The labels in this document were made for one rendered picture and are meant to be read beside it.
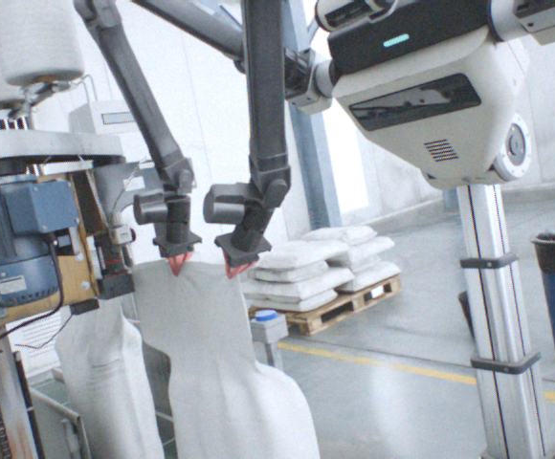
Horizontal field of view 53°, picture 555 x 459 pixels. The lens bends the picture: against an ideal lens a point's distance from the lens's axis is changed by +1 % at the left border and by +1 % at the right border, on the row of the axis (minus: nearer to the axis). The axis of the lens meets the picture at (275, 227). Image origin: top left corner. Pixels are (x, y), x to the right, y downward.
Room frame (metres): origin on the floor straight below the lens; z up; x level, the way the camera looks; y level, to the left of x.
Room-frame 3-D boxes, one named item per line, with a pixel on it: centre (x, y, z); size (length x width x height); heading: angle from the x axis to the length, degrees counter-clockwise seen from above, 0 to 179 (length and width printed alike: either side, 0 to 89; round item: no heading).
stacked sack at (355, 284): (4.69, -0.65, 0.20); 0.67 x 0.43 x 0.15; 130
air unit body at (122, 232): (1.36, 0.38, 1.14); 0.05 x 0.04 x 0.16; 130
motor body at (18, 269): (1.12, 0.53, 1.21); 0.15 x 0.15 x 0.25
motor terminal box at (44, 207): (1.07, 0.43, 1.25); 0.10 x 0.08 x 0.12; 155
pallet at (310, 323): (4.64, -0.27, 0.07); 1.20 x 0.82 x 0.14; 132
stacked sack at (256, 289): (4.59, 0.07, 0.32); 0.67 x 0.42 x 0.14; 134
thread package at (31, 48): (1.22, 0.42, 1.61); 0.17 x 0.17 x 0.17
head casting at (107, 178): (1.56, 0.42, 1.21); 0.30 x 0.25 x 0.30; 40
